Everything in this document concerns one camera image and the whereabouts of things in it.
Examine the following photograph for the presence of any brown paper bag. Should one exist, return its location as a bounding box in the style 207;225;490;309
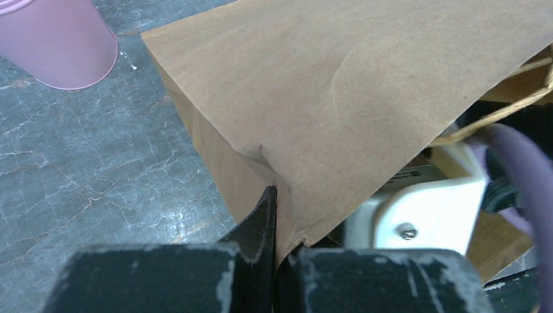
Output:
142;1;552;263

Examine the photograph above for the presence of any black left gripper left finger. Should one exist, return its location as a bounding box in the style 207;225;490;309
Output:
44;186;277;312

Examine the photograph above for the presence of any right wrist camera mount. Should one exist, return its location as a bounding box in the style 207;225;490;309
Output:
338;143;487;255

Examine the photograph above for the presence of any pink cylindrical holder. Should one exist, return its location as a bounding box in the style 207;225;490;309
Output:
1;0;119;90

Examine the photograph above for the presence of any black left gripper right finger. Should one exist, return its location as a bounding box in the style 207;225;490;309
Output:
276;246;494;312

